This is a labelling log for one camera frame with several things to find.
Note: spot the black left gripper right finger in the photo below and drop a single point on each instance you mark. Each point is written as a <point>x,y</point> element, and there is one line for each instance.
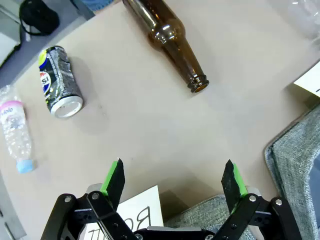
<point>233,185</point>

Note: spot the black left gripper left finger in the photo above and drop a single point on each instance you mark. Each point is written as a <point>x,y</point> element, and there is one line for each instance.
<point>110,185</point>

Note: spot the small pink-label plastic bottle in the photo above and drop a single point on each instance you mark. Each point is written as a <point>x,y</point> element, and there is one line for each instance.
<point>16,130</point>

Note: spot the black crushed Pepsi can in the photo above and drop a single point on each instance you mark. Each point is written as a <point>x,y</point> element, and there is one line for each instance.
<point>58,80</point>

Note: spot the brown glass bottle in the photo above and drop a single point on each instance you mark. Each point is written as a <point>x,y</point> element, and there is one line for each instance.
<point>172,37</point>

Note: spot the large clear plastic bottle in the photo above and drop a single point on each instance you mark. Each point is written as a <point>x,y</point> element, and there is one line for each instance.
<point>305,17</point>

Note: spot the white bottle basket rim card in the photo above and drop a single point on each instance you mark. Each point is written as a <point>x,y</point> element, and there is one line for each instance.
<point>140,207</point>

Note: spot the grey fabric bottle basket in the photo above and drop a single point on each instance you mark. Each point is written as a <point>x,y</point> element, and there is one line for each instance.
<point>200,212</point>

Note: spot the grey fabric plastic basket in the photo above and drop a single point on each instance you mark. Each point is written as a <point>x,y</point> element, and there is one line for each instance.
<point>297,162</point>

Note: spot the white plastic basket rim card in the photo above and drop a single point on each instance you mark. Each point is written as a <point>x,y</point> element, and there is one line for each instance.
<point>310,80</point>

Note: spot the person in denim shirt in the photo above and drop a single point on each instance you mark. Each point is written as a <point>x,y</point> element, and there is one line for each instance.
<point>98,3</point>

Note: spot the black bag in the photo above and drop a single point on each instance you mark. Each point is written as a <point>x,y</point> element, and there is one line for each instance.
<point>40,15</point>

